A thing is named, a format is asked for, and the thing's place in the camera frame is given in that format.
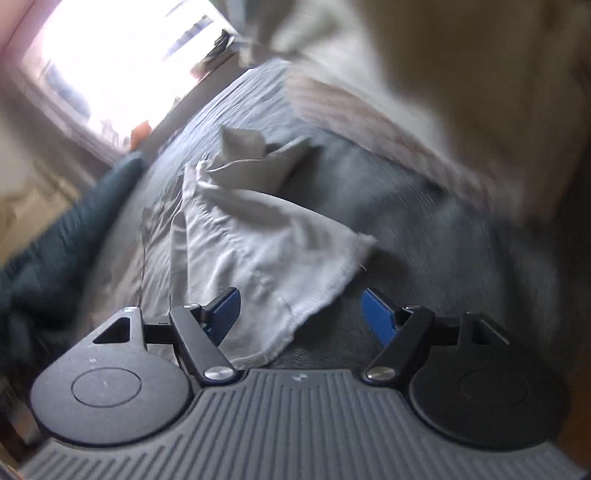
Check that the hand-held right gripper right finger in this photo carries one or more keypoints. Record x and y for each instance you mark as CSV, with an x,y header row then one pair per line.
x,y
376,314

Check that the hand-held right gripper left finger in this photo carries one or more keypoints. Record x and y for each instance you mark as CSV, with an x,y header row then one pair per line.
x,y
224,314

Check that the white shirt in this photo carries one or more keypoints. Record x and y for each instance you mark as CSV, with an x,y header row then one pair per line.
x,y
258,249

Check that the teal pillow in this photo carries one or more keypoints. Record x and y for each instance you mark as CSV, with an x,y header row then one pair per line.
x,y
69,240

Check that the pink patterned folded cloth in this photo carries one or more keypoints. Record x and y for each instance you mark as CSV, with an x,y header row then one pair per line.
x,y
369,124

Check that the orange object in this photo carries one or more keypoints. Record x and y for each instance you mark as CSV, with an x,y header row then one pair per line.
x,y
141,134

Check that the carved beige headboard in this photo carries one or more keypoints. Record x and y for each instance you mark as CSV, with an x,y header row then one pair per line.
x,y
32,221

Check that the bright window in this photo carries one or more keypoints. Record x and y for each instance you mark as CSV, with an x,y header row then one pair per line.
x,y
115,64

